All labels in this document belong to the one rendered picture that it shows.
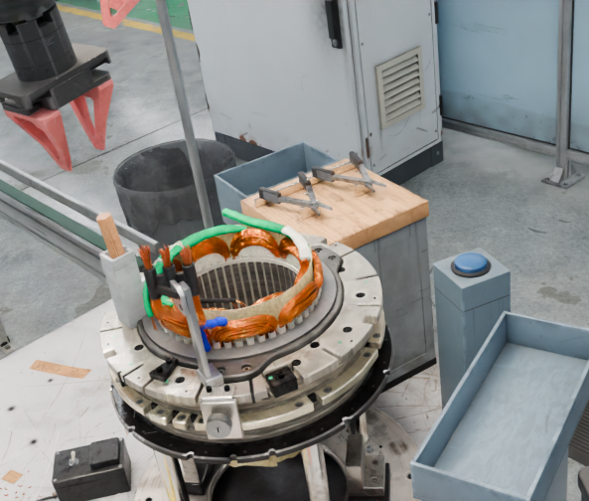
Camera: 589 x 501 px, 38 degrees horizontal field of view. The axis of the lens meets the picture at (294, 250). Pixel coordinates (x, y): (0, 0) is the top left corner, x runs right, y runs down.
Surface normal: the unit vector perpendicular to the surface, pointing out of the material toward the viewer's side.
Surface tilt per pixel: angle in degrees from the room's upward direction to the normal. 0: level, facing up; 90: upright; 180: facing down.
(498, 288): 90
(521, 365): 0
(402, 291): 90
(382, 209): 0
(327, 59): 90
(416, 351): 90
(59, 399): 0
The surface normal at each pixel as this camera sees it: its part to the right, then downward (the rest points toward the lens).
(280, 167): 0.52, 0.37
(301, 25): -0.73, 0.43
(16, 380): -0.14, -0.85
